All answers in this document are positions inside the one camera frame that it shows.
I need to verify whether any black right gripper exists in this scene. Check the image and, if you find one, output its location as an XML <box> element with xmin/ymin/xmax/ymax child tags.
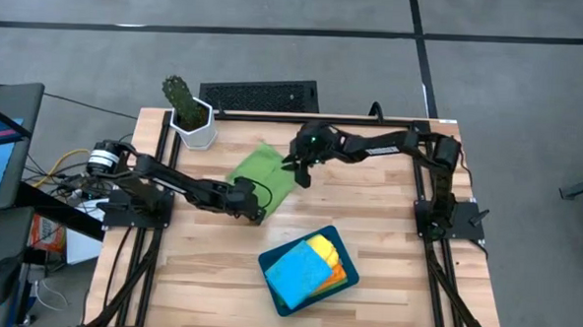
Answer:
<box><xmin>281</xmin><ymin>118</ymin><xmax>348</xmax><ymax>175</ymax></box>

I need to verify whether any teal plastic bin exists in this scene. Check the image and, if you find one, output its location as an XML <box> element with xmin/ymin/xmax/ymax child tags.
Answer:
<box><xmin>254</xmin><ymin>222</ymin><xmax>362</xmax><ymax>321</ymax></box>

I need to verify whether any blue microfiber towel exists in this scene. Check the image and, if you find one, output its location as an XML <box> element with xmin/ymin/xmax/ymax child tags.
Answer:
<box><xmin>263</xmin><ymin>237</ymin><xmax>337</xmax><ymax>312</ymax></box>

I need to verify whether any yellow microfiber towel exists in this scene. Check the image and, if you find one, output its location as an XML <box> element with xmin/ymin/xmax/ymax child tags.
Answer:
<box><xmin>304</xmin><ymin>233</ymin><xmax>343</xmax><ymax>269</ymax></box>

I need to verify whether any orange microfiber towel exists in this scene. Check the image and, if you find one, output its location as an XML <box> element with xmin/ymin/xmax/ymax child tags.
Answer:
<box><xmin>312</xmin><ymin>259</ymin><xmax>350</xmax><ymax>299</ymax></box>

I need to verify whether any white hexagonal plant pot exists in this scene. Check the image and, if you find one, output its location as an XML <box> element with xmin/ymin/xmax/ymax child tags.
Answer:
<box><xmin>168</xmin><ymin>96</ymin><xmax>220</xmax><ymax>152</ymax></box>

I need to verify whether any white power adapter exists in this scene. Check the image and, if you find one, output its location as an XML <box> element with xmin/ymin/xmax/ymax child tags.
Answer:
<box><xmin>76</xmin><ymin>197</ymin><xmax>111</xmax><ymax>224</ymax></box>

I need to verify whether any black monitor stand bar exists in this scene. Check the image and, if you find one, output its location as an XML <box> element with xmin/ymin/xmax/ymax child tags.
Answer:
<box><xmin>14</xmin><ymin>180</ymin><xmax>108</xmax><ymax>243</ymax></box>

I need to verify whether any orange bag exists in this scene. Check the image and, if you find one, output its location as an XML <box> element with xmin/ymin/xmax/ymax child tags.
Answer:
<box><xmin>29</xmin><ymin>214</ymin><xmax>68</xmax><ymax>254</ymax></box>

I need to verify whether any tilted monitor with blue screen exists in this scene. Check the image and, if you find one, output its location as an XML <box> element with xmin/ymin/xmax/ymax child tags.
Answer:
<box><xmin>0</xmin><ymin>81</ymin><xmax>45</xmax><ymax>218</ymax></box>

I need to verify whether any black computer mouse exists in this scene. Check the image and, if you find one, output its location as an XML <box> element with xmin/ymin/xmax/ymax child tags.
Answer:
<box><xmin>0</xmin><ymin>253</ymin><xmax>26</xmax><ymax>308</ymax></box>

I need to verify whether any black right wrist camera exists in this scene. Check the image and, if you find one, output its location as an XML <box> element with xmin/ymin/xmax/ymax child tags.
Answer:
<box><xmin>293</xmin><ymin>165</ymin><xmax>313</xmax><ymax>190</ymax></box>

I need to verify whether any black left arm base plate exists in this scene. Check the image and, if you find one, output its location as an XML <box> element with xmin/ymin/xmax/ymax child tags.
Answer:
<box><xmin>101</xmin><ymin>188</ymin><xmax>176</xmax><ymax>231</ymax></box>

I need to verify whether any black aluminium table frame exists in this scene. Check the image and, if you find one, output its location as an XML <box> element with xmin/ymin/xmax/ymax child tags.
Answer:
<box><xmin>75</xmin><ymin>102</ymin><xmax>516</xmax><ymax>327</ymax></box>

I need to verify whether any black cable bundle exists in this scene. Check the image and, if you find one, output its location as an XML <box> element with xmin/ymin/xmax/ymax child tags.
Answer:
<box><xmin>23</xmin><ymin>129</ymin><xmax>136</xmax><ymax>202</ymax></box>

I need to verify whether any thin black floor cable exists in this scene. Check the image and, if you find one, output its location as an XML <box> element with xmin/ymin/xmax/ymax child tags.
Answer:
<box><xmin>41</xmin><ymin>92</ymin><xmax>141</xmax><ymax>121</ymax></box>

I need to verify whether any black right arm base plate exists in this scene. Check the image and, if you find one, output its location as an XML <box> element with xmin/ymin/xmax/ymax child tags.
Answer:
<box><xmin>413</xmin><ymin>197</ymin><xmax>488</xmax><ymax>243</ymax></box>

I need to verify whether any yellow cable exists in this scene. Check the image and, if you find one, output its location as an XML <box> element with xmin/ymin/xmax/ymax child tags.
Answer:
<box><xmin>32</xmin><ymin>146</ymin><xmax>92</xmax><ymax>191</ymax></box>

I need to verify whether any white cable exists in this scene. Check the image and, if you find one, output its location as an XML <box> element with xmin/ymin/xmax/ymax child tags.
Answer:
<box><xmin>32</xmin><ymin>279</ymin><xmax>71</xmax><ymax>312</ymax></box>

